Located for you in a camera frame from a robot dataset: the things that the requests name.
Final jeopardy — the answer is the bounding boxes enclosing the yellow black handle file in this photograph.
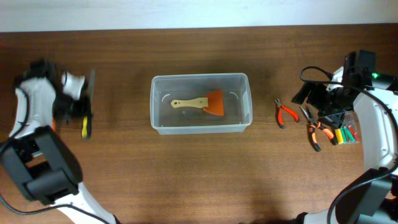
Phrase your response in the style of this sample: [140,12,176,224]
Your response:
[81,70,95,139]

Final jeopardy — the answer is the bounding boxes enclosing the wooden handle orange scraper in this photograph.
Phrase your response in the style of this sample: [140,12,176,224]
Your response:
[170,90,224,116]

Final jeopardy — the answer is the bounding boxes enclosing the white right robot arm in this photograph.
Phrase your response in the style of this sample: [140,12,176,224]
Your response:
[292,50,397,223]

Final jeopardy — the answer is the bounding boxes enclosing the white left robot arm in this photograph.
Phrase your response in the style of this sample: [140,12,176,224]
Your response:
[1,60,119,223]

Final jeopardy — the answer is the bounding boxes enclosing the orange tool on table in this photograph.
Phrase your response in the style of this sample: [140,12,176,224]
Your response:
[52,118,56,131]

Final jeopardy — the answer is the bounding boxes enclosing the orange black needle-nose pliers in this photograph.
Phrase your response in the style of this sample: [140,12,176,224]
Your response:
[300,105,338,152]

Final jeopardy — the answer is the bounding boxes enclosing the clear bag coloured tubes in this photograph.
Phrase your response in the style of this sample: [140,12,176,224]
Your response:
[334,112,360,144]

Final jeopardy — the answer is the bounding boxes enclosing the small red cutting pliers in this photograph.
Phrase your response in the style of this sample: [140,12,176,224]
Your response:
[274,98,300,129]

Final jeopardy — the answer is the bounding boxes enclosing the clear plastic storage box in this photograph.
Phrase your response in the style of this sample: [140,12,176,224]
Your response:
[150,73,253,135]

